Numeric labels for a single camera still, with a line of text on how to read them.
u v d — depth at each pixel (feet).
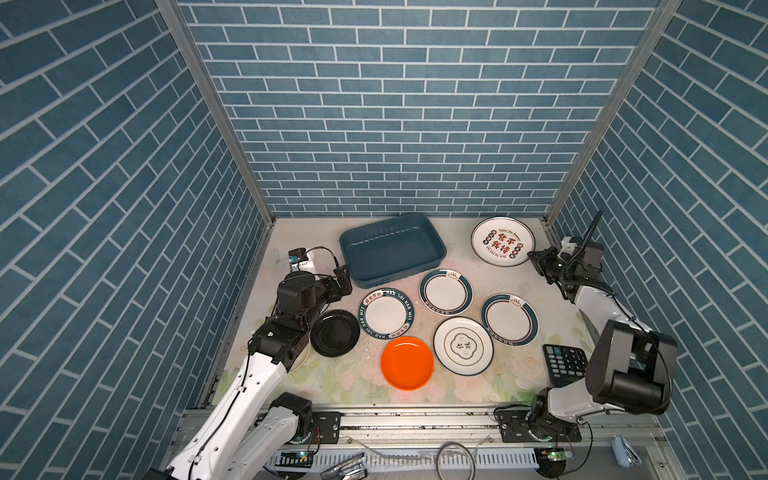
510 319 3.07
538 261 2.64
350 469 2.19
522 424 2.41
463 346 2.86
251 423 1.49
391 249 3.66
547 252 2.63
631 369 1.44
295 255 2.07
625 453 2.27
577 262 2.28
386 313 3.08
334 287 2.15
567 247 2.70
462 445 2.33
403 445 2.38
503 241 3.15
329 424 2.43
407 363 2.77
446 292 3.27
